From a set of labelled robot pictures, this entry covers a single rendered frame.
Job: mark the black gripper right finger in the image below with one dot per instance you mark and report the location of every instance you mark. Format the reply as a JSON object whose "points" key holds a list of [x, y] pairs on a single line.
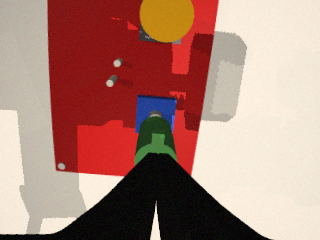
{"points": [[188, 212]]}

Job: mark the red circuit board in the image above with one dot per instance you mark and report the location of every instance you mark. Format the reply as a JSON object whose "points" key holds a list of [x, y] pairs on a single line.
{"points": [[127, 77]]}

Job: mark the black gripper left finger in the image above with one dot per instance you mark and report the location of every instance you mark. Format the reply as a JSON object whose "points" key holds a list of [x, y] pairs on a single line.
{"points": [[127, 211]]}

